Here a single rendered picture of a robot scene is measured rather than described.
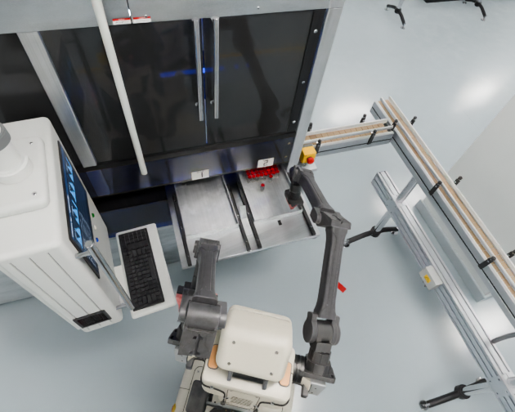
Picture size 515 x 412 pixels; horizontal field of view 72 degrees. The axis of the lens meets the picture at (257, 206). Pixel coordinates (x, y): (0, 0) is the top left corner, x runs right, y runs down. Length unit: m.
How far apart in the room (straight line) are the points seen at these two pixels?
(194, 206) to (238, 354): 0.94
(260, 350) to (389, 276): 1.94
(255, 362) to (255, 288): 1.52
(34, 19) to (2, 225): 0.57
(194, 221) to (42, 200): 0.86
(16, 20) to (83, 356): 1.93
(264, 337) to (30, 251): 0.66
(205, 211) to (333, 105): 2.38
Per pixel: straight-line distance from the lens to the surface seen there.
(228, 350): 1.10
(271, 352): 1.08
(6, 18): 1.26
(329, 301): 1.23
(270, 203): 1.87
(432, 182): 2.21
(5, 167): 1.15
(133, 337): 2.55
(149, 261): 1.78
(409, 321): 2.83
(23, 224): 1.14
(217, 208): 1.83
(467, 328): 2.39
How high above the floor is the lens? 2.43
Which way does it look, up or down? 57 degrees down
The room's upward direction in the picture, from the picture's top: 10 degrees clockwise
